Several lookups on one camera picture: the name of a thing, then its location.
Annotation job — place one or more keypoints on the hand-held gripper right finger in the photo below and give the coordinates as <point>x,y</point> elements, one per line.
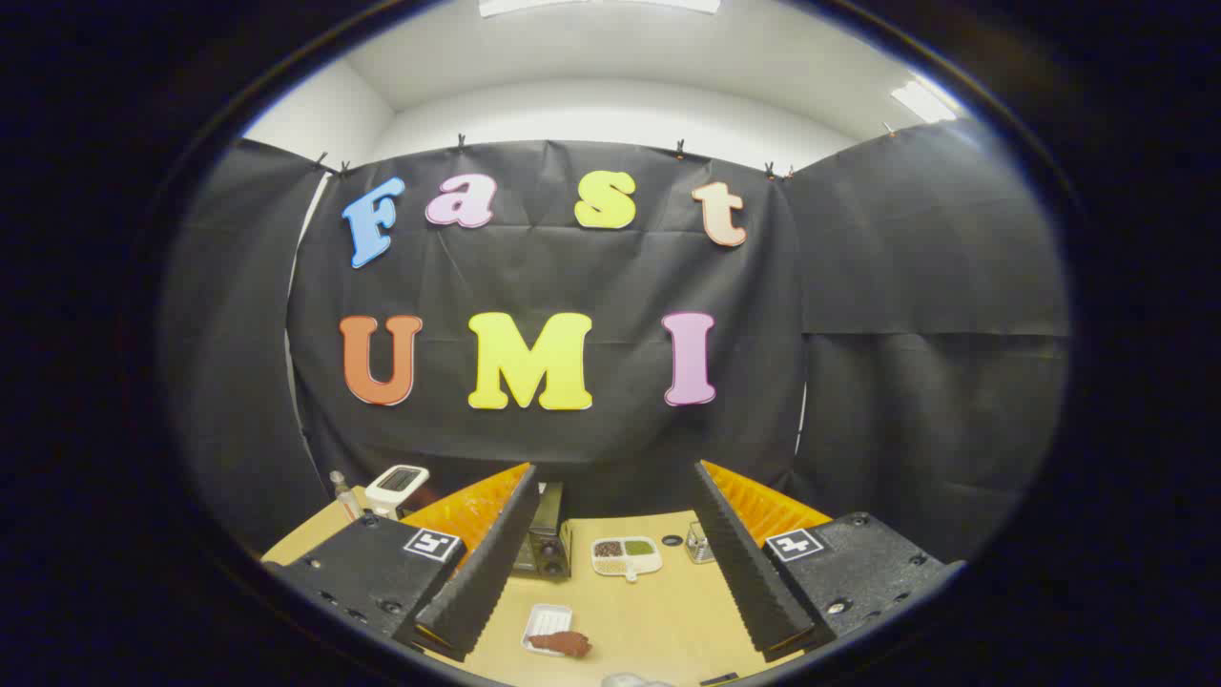
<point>749,572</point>

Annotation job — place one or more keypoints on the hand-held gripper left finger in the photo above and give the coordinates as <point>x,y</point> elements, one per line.
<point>482,572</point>

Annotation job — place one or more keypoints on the black toaster oven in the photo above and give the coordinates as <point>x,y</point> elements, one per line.
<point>550,534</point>

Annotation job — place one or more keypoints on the red meat slice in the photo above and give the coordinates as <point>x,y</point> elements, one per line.
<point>565,644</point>

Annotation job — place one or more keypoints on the white bread toaster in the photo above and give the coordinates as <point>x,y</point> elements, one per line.
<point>396,487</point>

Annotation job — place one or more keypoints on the white ribbed tray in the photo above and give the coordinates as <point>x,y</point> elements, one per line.
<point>548,618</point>

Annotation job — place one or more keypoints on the white divided dish with grains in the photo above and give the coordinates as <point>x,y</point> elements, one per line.
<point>625,555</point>

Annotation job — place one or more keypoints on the clear bottle with orange label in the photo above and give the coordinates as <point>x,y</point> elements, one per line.
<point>344,498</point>

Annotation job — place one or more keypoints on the ceiling light panel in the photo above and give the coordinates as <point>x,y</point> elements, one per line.
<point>591,6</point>
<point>921,101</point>

